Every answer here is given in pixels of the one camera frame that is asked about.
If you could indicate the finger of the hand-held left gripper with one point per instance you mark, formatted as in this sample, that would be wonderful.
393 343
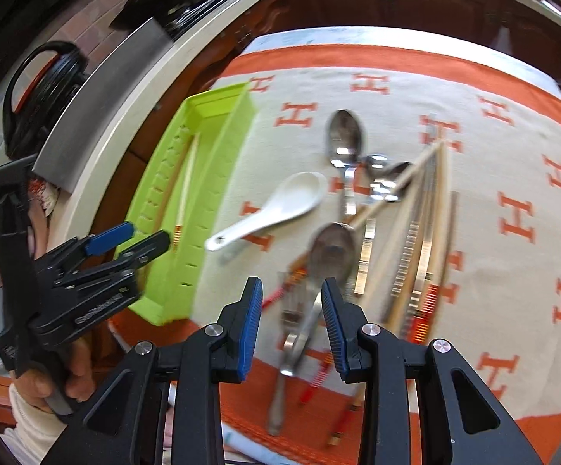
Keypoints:
110 238
149 247

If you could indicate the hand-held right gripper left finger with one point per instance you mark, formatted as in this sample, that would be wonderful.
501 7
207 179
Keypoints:
252 329

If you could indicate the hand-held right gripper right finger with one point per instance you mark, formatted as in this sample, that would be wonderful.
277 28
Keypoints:
332 329

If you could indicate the metal fork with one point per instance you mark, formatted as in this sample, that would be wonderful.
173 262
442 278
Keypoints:
287 344

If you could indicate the medium metal spoon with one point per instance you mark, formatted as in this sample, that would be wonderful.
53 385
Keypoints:
331 252

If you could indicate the ribbed metal chopstick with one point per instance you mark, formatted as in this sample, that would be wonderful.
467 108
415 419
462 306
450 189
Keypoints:
406 252
423 271

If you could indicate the green plastic utensil tray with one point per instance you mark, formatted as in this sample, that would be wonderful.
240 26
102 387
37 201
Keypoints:
222 155

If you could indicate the white ceramic spoon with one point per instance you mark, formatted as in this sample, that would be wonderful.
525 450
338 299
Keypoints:
295 193

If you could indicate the person's left forearm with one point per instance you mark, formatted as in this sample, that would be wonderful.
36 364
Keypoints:
28 426

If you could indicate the person's left hand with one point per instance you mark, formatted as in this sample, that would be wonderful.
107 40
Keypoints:
79 373

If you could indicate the white kitchen countertop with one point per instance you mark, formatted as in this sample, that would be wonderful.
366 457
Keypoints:
110 169

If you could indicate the stainless steel sheet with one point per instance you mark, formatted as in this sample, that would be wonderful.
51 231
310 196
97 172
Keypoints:
101 106

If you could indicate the black pressure cooker lid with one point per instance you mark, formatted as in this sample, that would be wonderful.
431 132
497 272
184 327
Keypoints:
43 97

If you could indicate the large metal spoon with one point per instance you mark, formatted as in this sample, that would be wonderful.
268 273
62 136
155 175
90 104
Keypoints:
345 135

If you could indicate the black glass cooktop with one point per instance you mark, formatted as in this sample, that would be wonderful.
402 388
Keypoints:
188 22

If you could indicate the beige orange letter-print blanket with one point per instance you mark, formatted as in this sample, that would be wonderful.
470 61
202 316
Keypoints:
503 121

